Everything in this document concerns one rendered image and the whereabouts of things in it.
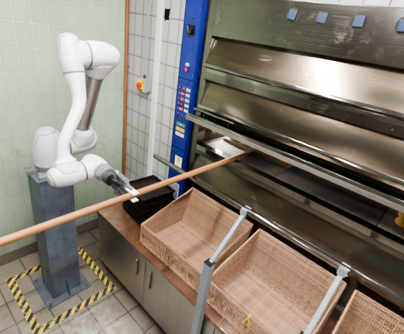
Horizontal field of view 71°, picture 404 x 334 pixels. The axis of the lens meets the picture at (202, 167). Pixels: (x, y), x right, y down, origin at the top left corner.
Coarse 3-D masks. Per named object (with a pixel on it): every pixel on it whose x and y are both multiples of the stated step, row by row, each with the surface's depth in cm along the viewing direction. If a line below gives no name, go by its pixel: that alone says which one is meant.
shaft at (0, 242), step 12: (240, 156) 187; (204, 168) 163; (168, 180) 144; (144, 192) 134; (96, 204) 118; (108, 204) 121; (72, 216) 110; (36, 228) 101; (48, 228) 104; (0, 240) 94; (12, 240) 96
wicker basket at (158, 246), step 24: (192, 192) 213; (168, 216) 203; (192, 216) 212; (216, 216) 199; (144, 240) 187; (168, 240) 196; (192, 240) 199; (216, 240) 199; (240, 240) 177; (168, 264) 175; (192, 264) 179; (216, 264) 164
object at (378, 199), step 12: (192, 120) 180; (216, 120) 191; (240, 132) 173; (252, 144) 153; (276, 144) 163; (276, 156) 145; (300, 156) 150; (312, 168) 133; (336, 168) 144; (336, 180) 127; (360, 180) 133; (360, 192) 121; (396, 192) 129; (384, 204) 116; (396, 204) 113
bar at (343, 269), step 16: (160, 160) 175; (192, 176) 159; (240, 208) 139; (240, 224) 139; (272, 224) 129; (224, 240) 136; (320, 256) 116; (208, 272) 132; (336, 272) 112; (208, 288) 139; (320, 304) 109
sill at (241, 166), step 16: (256, 176) 174; (272, 176) 172; (288, 192) 162; (304, 192) 160; (320, 208) 151; (336, 208) 149; (352, 224) 141; (368, 224) 140; (384, 240) 133; (400, 240) 131
